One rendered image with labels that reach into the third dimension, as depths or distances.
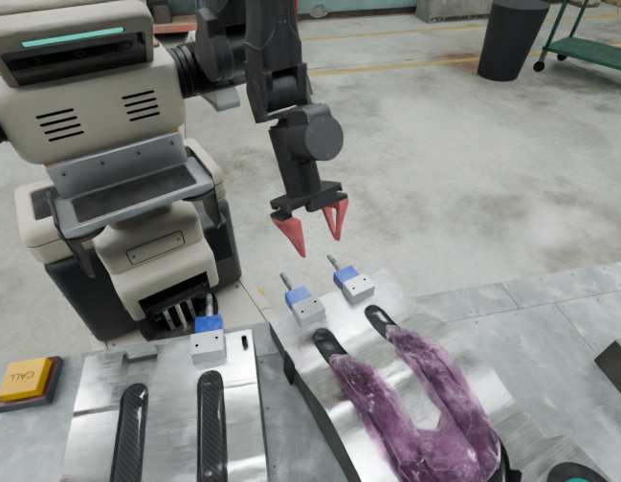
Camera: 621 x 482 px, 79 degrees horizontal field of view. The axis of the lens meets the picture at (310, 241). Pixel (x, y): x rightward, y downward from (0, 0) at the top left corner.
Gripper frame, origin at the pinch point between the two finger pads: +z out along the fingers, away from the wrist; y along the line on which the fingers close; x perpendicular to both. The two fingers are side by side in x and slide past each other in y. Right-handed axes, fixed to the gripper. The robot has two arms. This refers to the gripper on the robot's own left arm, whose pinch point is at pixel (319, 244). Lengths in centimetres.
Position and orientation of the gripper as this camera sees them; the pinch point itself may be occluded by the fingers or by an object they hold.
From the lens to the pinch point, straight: 61.8
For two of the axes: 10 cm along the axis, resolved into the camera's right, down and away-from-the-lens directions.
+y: 8.3, -4.0, 4.0
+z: 2.6, 9.0, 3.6
